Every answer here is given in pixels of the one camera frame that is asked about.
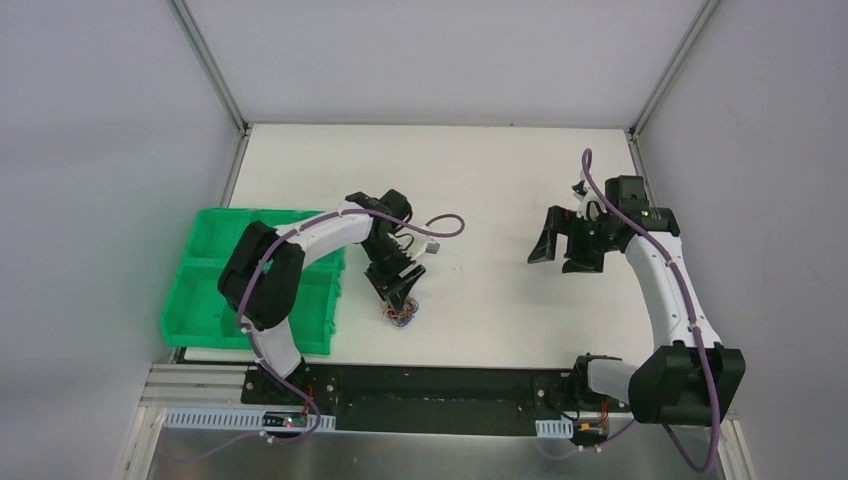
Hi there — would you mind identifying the multicolour wire bundle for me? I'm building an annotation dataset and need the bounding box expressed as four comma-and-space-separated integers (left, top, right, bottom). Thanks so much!
380, 298, 421, 330

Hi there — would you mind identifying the white cable duct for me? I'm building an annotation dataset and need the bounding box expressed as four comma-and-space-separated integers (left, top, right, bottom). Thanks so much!
163, 408, 336, 433
535, 417, 574, 439

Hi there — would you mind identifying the green plastic compartment bin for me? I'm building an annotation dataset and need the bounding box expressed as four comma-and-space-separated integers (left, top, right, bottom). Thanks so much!
160, 208, 346, 355

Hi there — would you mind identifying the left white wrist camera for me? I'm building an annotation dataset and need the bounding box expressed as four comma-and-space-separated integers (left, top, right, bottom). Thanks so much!
402, 235, 440, 260

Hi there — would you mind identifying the left white cable duct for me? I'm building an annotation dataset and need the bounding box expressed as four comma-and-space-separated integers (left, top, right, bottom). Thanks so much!
163, 408, 336, 433

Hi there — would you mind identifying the right white cable duct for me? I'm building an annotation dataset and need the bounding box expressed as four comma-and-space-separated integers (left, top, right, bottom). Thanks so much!
535, 417, 574, 439

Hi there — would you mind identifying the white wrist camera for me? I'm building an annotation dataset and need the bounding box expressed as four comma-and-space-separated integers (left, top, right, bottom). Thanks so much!
402, 235, 440, 260
572, 173, 597, 221

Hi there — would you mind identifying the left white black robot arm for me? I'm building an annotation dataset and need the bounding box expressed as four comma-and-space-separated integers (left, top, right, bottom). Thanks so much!
217, 189, 426, 405

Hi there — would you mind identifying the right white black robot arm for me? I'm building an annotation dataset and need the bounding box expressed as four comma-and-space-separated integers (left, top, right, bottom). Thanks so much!
527, 175, 746, 427

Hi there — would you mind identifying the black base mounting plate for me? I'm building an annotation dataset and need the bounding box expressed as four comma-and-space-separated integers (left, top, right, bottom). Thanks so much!
241, 363, 627, 437

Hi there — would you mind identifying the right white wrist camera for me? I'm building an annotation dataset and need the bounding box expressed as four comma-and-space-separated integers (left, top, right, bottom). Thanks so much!
572, 173, 597, 221

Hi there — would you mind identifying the aluminium frame rail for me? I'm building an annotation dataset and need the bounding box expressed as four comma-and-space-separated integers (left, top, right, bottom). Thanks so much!
140, 364, 248, 407

